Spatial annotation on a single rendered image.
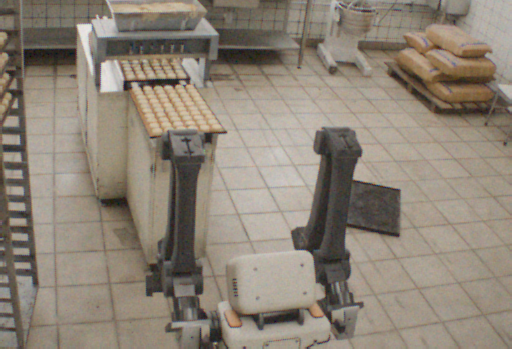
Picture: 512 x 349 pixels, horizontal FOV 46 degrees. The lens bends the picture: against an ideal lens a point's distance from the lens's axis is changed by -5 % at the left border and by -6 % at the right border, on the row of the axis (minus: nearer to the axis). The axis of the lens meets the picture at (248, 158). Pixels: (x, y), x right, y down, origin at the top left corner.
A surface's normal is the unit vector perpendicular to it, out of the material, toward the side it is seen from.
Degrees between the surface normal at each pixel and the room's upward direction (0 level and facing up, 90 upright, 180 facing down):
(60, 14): 90
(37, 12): 90
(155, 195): 90
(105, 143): 90
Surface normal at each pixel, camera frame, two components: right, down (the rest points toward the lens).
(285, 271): 0.27, -0.22
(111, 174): 0.33, 0.50
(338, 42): 0.11, 0.50
